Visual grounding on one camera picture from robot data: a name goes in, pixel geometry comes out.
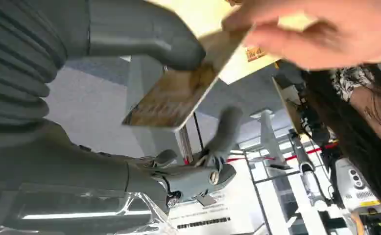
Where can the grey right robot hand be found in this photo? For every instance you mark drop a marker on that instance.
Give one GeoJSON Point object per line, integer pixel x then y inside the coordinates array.
{"type": "Point", "coordinates": [80, 168]}

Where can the person's left hand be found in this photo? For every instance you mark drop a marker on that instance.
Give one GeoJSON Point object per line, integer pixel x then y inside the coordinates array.
{"type": "Point", "coordinates": [333, 39]}

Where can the ribbed grey right robot arm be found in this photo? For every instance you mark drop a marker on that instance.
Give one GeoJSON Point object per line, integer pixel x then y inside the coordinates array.
{"type": "Point", "coordinates": [12, 65]}

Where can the clear plastic wrap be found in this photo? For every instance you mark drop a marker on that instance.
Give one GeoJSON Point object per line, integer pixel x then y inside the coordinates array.
{"type": "Point", "coordinates": [80, 214]}

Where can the person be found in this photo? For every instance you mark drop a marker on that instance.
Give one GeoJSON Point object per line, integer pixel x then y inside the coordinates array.
{"type": "Point", "coordinates": [356, 129]}

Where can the pale wooden desk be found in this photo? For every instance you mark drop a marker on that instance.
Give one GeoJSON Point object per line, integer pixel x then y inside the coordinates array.
{"type": "Point", "coordinates": [239, 69]}

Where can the red barrier belt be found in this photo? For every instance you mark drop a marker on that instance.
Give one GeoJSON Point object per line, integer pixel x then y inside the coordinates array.
{"type": "Point", "coordinates": [313, 150]}

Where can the white barcode label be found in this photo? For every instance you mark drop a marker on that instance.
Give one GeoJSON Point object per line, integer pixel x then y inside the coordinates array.
{"type": "Point", "coordinates": [210, 214]}

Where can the white device with buttons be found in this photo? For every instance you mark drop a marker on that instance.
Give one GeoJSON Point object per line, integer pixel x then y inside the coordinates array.
{"type": "Point", "coordinates": [356, 185]}

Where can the chrome stanchion post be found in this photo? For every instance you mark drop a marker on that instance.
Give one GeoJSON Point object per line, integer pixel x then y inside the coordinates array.
{"type": "Point", "coordinates": [307, 181]}

